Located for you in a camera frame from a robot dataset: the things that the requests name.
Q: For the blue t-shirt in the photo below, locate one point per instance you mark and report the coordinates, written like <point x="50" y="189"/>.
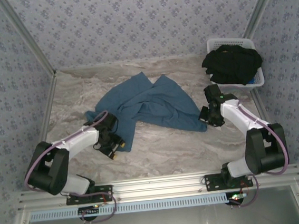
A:
<point x="164" y="102"/>

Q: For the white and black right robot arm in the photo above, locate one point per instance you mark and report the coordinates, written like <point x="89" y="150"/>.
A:
<point x="234" y="111"/>

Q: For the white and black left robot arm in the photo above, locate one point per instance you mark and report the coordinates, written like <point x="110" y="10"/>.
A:
<point x="75" y="140"/>

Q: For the small blue garment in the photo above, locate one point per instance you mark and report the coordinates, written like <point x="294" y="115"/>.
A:
<point x="251" y="81"/>

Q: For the black t-shirt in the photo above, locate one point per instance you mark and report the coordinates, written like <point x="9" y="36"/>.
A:
<point x="229" y="64"/>

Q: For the black controller board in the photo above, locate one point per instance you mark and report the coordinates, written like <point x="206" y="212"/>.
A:
<point x="236" y="198"/>
<point x="89" y="211"/>

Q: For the white plastic basket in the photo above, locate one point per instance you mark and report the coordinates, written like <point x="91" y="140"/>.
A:
<point x="238" y="40"/>

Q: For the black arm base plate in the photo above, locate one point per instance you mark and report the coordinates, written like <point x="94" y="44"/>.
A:
<point x="104" y="194"/>
<point x="212" y="182"/>

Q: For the aluminium front rail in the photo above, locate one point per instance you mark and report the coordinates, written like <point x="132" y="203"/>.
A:
<point x="159" y="186"/>

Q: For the aluminium frame post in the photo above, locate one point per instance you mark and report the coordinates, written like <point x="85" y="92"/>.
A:
<point x="25" y="36"/>
<point x="261" y="6"/>

